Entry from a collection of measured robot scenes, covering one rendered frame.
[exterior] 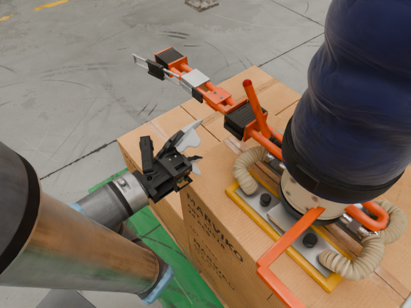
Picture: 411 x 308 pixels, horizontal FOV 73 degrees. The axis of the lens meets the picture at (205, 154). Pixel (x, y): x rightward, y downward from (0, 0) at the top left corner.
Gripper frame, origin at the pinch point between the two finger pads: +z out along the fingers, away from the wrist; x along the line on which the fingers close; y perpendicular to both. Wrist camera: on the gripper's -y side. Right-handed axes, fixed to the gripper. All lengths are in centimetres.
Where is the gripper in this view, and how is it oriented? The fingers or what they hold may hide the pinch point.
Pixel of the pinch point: (200, 137)
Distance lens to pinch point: 73.0
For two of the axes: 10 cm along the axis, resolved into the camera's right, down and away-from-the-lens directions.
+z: 7.6, -5.1, 4.1
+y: 6.5, 6.0, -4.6
